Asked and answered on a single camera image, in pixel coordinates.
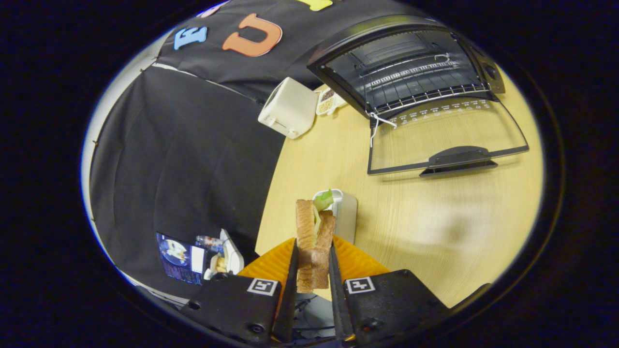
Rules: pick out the small dish of grains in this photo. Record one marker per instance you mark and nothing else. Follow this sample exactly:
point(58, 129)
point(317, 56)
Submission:
point(328, 101)

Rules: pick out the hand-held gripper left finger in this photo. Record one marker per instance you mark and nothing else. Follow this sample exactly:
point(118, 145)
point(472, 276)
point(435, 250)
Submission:
point(289, 295)

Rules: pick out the white open takeaway box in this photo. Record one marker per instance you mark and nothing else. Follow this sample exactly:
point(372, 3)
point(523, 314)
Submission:
point(234, 258)

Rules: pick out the white paper food container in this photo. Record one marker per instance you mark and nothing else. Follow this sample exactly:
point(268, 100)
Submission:
point(347, 217)

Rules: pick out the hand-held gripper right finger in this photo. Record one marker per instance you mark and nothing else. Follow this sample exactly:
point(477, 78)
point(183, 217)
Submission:
point(336, 295)

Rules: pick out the blue printed box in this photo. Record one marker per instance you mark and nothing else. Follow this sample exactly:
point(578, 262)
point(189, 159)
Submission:
point(176, 256)

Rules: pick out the black backdrop cloth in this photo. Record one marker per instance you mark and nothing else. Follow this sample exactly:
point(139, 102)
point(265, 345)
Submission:
point(184, 159)

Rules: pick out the small clear plastic bottle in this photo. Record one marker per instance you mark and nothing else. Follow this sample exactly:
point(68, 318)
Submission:
point(208, 241)

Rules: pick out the toasted bread sandwich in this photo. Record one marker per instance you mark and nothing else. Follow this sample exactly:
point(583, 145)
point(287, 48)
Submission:
point(309, 270)

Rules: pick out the white bread toaster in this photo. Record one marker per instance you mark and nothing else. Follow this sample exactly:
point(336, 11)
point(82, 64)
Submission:
point(290, 107)

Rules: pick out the black toaster oven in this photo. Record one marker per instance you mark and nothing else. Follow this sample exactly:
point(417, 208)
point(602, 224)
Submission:
point(457, 157)

